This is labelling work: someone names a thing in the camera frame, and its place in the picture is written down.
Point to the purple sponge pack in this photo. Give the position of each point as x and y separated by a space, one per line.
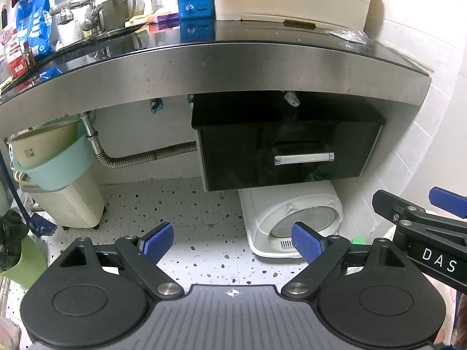
168 20

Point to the white plastic knob under counter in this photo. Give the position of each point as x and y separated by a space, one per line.
292 99

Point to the clear plastic bag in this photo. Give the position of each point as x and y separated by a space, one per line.
352 37

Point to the beige plastic basin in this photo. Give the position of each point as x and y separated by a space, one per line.
38 146

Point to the chrome sink faucet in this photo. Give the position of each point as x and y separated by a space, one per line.
85 12

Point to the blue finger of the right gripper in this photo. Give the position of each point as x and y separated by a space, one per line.
448 201

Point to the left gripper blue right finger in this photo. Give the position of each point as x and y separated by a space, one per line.
324 256

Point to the cream laundry basket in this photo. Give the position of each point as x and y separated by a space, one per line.
78 205

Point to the mint green plastic basin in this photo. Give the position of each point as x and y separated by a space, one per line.
64 168

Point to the blue tissue box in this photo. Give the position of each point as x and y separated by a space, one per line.
193 9

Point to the steel mug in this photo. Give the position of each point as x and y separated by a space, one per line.
115 13

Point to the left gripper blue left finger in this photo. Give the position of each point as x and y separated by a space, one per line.
139 257

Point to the blue snack bag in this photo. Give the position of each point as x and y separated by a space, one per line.
34 25

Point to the white round floor appliance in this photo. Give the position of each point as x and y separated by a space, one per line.
270 212

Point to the steel edged black countertop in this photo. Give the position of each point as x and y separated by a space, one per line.
213 56

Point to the silver drawer handle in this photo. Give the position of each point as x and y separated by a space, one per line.
303 158

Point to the black glossy drawer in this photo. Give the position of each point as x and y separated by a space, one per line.
240 133

